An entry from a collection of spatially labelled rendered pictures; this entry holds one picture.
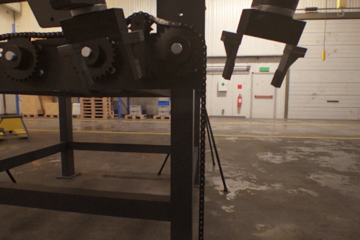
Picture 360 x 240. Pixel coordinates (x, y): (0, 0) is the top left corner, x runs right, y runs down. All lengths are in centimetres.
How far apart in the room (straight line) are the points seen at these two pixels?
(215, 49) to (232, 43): 960
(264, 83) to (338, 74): 329
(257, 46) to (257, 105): 277
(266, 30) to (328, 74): 1075
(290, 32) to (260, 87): 952
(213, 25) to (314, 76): 525
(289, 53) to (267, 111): 958
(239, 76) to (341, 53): 461
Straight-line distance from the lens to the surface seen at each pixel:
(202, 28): 72
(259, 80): 1002
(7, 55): 92
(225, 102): 975
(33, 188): 103
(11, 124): 584
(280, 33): 49
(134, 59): 47
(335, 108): 1133
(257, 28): 47
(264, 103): 1003
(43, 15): 99
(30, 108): 1182
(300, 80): 1063
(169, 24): 68
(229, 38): 46
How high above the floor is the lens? 69
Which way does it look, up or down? 5 degrees down
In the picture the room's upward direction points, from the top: straight up
